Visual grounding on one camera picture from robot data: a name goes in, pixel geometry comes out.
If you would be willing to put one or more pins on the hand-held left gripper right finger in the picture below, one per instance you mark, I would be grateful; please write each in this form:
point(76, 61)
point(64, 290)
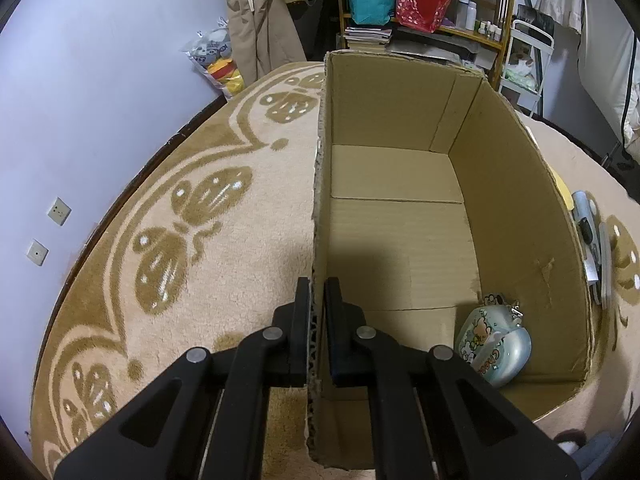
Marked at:
point(336, 345)

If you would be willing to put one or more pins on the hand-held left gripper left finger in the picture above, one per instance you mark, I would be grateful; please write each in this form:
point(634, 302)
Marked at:
point(299, 345)

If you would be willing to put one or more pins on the cardboard box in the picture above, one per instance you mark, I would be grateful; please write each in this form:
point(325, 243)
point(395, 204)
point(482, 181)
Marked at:
point(400, 240)

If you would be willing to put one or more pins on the silver metal item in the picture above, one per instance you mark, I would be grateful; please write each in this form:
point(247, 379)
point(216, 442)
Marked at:
point(586, 207)

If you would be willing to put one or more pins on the beige patterned blanket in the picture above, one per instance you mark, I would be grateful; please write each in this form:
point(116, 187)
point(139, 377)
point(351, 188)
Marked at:
point(225, 260)

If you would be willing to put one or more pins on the yellow flat item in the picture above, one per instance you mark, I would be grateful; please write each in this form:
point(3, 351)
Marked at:
point(562, 187)

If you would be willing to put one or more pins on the grey round plate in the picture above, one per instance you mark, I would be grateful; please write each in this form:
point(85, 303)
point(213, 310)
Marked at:
point(606, 265)

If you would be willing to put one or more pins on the plastic bag of plush toys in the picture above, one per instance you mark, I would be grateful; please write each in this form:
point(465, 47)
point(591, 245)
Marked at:
point(217, 60)

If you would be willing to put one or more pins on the stack of books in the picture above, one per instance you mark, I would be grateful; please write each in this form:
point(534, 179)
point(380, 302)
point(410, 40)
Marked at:
point(367, 36)

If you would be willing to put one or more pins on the hanging beige trousers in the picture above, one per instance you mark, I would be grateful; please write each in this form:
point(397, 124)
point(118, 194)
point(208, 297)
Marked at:
point(255, 20)

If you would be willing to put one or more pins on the white metal cart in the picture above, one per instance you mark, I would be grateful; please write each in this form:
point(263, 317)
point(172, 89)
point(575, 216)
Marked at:
point(525, 70)

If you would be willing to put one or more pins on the short white bottle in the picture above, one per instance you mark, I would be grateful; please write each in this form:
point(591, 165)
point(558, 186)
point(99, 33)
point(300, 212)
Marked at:
point(473, 16)

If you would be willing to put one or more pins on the tall white bottle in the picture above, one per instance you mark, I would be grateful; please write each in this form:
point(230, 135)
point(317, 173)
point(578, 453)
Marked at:
point(464, 10)

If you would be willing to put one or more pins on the yellow wooden shelf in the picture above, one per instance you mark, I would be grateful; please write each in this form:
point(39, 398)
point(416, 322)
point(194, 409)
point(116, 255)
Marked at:
point(506, 20)

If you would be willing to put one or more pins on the white hanging sheet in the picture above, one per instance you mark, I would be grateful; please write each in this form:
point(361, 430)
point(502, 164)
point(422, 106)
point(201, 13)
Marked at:
point(605, 40)

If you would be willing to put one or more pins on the white wall socket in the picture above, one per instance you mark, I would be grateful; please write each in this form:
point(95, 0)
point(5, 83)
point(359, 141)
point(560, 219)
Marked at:
point(59, 211)
point(37, 252)

